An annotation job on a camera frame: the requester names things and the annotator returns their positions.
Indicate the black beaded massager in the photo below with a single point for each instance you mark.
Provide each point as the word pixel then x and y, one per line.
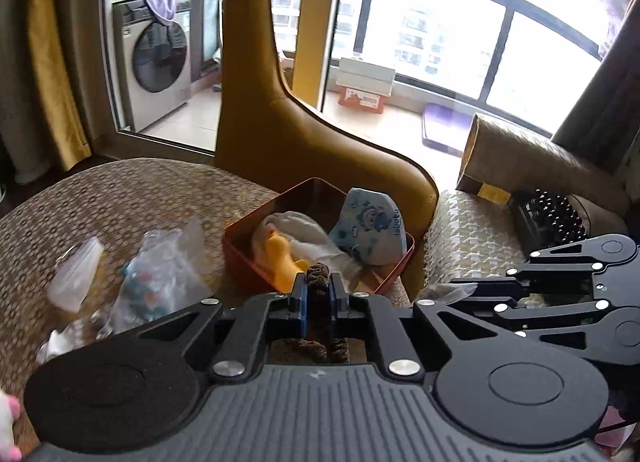
pixel 550 217

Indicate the red tin box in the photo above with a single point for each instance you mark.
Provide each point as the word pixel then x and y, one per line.
pixel 240 252

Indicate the white washing machine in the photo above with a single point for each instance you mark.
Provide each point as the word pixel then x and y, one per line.
pixel 155 52

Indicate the purple floor mat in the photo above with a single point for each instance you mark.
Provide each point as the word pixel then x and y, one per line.
pixel 445 125

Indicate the red printed box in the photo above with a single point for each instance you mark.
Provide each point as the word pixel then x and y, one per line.
pixel 362 100

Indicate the houndstooth seat cushion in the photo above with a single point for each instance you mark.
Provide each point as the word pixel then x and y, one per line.
pixel 470 237

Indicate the white translucent plastic bag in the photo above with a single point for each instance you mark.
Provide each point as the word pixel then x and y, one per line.
pixel 75 277

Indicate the yellow leather giraffe statue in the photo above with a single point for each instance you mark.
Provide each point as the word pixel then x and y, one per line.
pixel 280 142

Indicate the clear plastic bag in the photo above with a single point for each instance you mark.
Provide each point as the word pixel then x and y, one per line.
pixel 160 272

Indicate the white sachet packet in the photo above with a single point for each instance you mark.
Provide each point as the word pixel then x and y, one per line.
pixel 57 347

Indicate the brown chair back cushion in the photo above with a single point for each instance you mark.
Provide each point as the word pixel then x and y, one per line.
pixel 530 162

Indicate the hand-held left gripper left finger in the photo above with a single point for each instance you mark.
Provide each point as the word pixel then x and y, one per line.
pixel 301 307

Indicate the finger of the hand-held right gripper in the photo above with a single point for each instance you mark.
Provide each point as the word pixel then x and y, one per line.
pixel 560 317
pixel 550 272

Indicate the white storage box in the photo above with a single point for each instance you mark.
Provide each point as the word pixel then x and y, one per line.
pixel 365 75

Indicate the blue printed face mask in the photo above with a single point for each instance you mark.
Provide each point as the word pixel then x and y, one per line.
pixel 370 227

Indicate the white bunny plush toy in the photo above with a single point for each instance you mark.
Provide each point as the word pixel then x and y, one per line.
pixel 7 417

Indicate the grey curtain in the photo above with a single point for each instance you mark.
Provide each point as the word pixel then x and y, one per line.
pixel 600 107

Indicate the yellow curtain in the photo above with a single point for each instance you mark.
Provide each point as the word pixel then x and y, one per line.
pixel 50 67

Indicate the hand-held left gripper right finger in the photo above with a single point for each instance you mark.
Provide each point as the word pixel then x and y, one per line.
pixel 335 307

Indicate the brown fuzzy scrunchie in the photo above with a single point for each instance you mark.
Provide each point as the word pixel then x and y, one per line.
pixel 317 277

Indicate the white soft cloth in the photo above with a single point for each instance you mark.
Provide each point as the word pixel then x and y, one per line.
pixel 300 229

